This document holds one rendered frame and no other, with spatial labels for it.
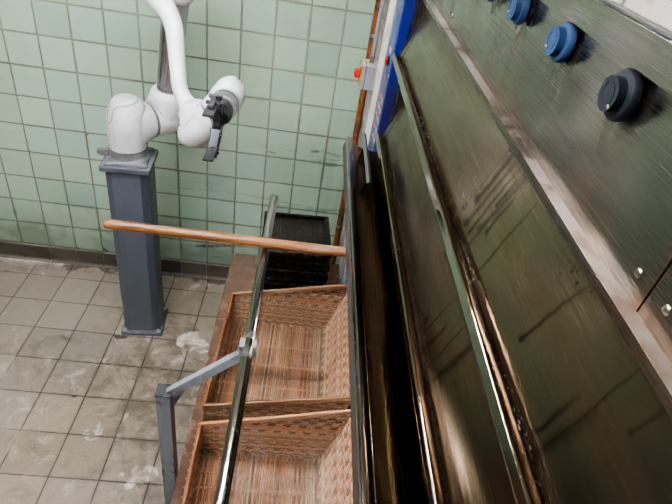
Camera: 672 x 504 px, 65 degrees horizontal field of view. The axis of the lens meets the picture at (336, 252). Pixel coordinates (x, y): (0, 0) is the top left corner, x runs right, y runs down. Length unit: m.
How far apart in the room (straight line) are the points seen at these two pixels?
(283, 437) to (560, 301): 1.29
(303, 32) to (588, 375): 2.25
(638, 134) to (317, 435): 1.42
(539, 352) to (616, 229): 0.16
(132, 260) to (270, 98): 1.03
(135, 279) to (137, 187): 0.53
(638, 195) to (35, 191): 3.12
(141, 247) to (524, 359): 2.21
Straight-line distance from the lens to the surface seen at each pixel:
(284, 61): 2.67
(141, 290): 2.83
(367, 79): 2.32
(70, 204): 3.33
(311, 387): 2.05
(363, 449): 0.89
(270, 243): 1.65
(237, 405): 1.25
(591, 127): 0.64
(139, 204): 2.52
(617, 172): 0.58
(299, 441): 1.81
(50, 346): 3.08
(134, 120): 2.36
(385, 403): 0.99
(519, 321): 0.67
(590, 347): 0.59
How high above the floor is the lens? 2.18
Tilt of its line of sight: 36 degrees down
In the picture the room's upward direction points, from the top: 10 degrees clockwise
